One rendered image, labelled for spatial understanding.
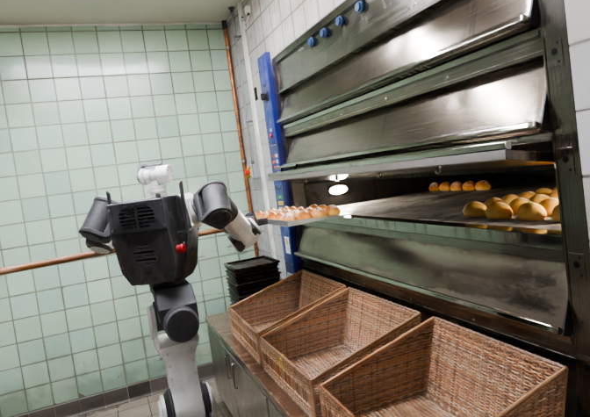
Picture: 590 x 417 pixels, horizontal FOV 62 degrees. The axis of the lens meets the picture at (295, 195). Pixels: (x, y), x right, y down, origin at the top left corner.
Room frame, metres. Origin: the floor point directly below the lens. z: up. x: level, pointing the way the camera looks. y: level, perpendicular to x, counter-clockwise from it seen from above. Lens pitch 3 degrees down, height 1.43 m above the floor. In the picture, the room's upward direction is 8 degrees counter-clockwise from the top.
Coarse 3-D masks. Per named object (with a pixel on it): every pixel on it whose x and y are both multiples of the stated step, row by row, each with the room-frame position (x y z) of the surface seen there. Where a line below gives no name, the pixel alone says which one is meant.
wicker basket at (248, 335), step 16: (304, 272) 2.79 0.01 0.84; (272, 288) 2.74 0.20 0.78; (288, 288) 2.78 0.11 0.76; (304, 288) 2.76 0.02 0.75; (320, 288) 2.55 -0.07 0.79; (336, 288) 2.39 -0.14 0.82; (240, 304) 2.67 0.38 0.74; (256, 304) 2.71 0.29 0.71; (272, 304) 2.74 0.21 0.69; (288, 304) 2.77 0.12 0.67; (304, 304) 2.73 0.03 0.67; (240, 320) 2.41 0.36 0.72; (256, 320) 2.70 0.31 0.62; (272, 320) 2.73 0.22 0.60; (320, 320) 2.26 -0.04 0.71; (240, 336) 2.48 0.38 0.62; (256, 336) 2.14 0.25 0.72; (320, 336) 2.25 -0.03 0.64; (256, 352) 2.19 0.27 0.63; (304, 352) 2.22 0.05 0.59
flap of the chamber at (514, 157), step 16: (416, 160) 1.49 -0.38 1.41; (432, 160) 1.42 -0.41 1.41; (448, 160) 1.35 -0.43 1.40; (464, 160) 1.29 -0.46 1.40; (480, 160) 1.24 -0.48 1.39; (496, 160) 1.19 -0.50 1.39; (512, 160) 1.17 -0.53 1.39; (528, 160) 1.19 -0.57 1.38; (544, 160) 1.21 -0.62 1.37; (272, 176) 2.74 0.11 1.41; (288, 176) 2.51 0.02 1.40; (304, 176) 2.31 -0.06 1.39; (320, 176) 2.19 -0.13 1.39; (336, 176) 2.17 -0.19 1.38; (352, 176) 2.15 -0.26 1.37; (368, 176) 2.13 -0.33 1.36
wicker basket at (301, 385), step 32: (352, 288) 2.23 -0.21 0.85; (288, 320) 2.14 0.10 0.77; (352, 320) 2.18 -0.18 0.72; (384, 320) 1.96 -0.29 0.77; (416, 320) 1.75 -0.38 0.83; (288, 352) 2.14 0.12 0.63; (320, 352) 2.19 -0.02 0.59; (352, 352) 2.14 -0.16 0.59; (288, 384) 1.82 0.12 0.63; (320, 416) 1.60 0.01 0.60
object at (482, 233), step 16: (352, 224) 2.24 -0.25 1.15; (368, 224) 2.10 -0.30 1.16; (384, 224) 1.98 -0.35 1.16; (400, 224) 1.87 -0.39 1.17; (416, 224) 1.77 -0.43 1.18; (432, 224) 1.69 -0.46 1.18; (448, 224) 1.65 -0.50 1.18; (464, 224) 1.60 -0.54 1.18; (480, 240) 1.48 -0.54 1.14; (496, 240) 1.42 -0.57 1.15; (512, 240) 1.36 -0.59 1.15; (528, 240) 1.31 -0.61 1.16; (544, 240) 1.26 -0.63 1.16; (560, 240) 1.22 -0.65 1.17
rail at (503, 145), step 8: (488, 144) 1.22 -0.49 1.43; (496, 144) 1.19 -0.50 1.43; (504, 144) 1.17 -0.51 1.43; (424, 152) 1.46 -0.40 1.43; (432, 152) 1.42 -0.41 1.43; (440, 152) 1.39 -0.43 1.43; (448, 152) 1.36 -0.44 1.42; (456, 152) 1.33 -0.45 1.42; (464, 152) 1.29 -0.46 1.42; (472, 152) 1.27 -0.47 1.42; (480, 152) 1.24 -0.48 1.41; (368, 160) 1.76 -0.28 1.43; (376, 160) 1.71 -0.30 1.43; (384, 160) 1.66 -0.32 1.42; (392, 160) 1.61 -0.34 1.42; (400, 160) 1.57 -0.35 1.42; (408, 160) 1.53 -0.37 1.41; (312, 168) 2.23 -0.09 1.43; (320, 168) 2.14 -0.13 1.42; (328, 168) 2.07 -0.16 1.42; (336, 168) 2.00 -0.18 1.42
